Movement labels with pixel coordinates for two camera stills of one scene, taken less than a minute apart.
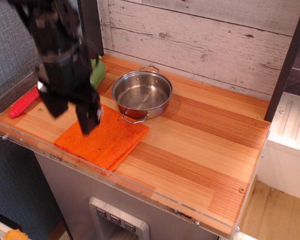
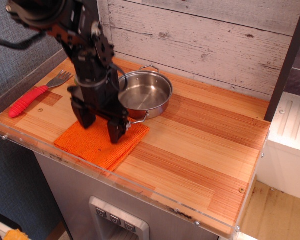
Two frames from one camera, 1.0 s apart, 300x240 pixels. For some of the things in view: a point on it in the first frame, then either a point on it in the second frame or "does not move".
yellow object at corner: (15, 234) does not move
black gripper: (65, 73) -> (98, 88)
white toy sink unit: (285, 161) does not move
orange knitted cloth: (114, 140) does not move
